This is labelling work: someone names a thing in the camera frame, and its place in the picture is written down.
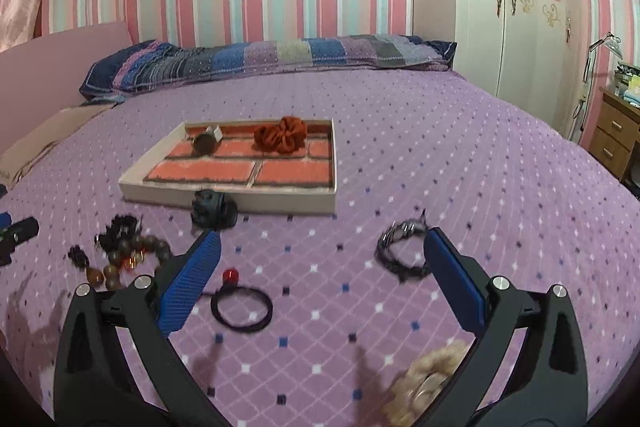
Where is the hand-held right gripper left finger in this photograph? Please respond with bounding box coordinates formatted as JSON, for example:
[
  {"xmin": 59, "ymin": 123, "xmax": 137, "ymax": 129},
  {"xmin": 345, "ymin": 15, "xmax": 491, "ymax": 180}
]
[{"xmin": 52, "ymin": 229, "xmax": 231, "ymax": 427}]

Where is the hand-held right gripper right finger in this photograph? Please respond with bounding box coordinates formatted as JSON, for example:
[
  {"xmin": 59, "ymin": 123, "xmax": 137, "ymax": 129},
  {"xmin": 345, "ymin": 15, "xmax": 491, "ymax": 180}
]
[{"xmin": 424, "ymin": 227, "xmax": 590, "ymax": 427}]

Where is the wooden bead bracelet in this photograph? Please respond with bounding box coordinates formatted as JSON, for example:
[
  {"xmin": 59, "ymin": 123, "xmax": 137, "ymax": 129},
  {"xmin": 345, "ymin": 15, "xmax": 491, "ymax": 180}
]
[{"xmin": 85, "ymin": 234, "xmax": 173, "ymax": 292}]

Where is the black hair tie red bead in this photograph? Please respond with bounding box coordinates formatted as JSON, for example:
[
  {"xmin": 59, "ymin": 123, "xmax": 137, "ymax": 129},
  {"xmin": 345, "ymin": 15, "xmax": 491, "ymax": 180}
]
[{"xmin": 210, "ymin": 268, "xmax": 274, "ymax": 334}]

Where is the black scrunchie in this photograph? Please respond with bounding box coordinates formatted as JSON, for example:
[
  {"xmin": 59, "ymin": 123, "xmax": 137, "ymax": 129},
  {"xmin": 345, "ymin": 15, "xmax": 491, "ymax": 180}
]
[{"xmin": 191, "ymin": 189, "xmax": 238, "ymax": 230}]

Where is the black bead bracelet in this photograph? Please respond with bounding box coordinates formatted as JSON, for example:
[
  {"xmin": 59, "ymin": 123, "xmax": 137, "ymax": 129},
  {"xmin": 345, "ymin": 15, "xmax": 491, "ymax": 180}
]
[{"xmin": 67, "ymin": 214, "xmax": 143, "ymax": 270}]

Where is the cream shell bracelet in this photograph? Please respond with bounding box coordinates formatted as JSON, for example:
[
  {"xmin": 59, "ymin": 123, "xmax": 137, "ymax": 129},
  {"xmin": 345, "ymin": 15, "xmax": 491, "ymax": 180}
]
[{"xmin": 385, "ymin": 339, "xmax": 473, "ymax": 427}]

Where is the white tray with brick lining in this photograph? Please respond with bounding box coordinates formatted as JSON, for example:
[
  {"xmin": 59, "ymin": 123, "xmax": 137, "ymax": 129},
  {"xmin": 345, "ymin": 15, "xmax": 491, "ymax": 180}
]
[{"xmin": 118, "ymin": 119, "xmax": 338, "ymax": 214}]

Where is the beige folded cloth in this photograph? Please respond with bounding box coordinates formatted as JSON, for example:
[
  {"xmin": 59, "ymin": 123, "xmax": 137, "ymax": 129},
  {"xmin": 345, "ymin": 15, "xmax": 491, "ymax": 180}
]
[{"xmin": 0, "ymin": 104, "xmax": 118, "ymax": 185}]

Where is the purple diamond-pattern bedspread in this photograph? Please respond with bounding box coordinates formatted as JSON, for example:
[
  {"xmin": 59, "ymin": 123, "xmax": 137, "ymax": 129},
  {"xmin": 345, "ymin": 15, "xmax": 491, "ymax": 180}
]
[{"xmin": 0, "ymin": 67, "xmax": 640, "ymax": 427}]

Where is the pink headboard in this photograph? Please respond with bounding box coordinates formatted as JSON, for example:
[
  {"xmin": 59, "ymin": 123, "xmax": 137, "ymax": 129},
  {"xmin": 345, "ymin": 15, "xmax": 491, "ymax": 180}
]
[{"xmin": 0, "ymin": 21, "xmax": 134, "ymax": 155}]

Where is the red scrunchie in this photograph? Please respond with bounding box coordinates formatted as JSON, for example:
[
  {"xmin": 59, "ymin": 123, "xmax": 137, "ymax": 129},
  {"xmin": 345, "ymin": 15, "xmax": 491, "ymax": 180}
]
[{"xmin": 253, "ymin": 117, "xmax": 307, "ymax": 155}]

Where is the wooden nightstand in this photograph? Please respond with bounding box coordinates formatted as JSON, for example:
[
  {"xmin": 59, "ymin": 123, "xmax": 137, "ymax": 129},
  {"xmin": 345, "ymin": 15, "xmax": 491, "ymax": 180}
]
[{"xmin": 587, "ymin": 87, "xmax": 640, "ymax": 185}]

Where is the white wardrobe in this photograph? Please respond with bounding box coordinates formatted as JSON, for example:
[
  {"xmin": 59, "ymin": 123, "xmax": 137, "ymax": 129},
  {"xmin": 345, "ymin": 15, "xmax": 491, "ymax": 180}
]
[{"xmin": 447, "ymin": 0, "xmax": 588, "ymax": 142}]

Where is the patchwork pillow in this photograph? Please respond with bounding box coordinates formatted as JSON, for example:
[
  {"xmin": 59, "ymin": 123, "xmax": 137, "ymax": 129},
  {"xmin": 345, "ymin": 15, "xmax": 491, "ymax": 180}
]
[{"xmin": 80, "ymin": 34, "xmax": 458, "ymax": 100}]

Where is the desk lamp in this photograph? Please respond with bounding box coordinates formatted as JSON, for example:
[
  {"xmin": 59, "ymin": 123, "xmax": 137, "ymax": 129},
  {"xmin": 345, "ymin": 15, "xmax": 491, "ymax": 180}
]
[{"xmin": 575, "ymin": 32, "xmax": 623, "ymax": 132}]

